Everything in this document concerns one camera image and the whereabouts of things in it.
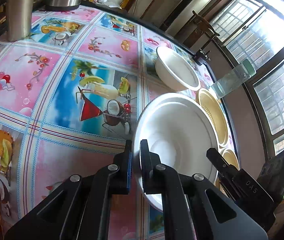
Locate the clear plastic water bottle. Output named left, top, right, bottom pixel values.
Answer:
left=211, top=59, right=256, bottom=99

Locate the colourful fruit tablecloth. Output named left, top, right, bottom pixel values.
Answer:
left=0, top=4, right=240, bottom=240

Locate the white paper bowl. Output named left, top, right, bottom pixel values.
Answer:
left=155, top=46, right=201, bottom=91

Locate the cream patterned bowl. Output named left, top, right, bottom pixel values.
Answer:
left=196, top=88, right=229, bottom=148
left=215, top=148, right=240, bottom=195

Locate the large white plate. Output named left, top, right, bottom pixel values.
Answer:
left=131, top=92, right=219, bottom=211

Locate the tall steel thermos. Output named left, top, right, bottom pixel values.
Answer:
left=6, top=0, right=34, bottom=42

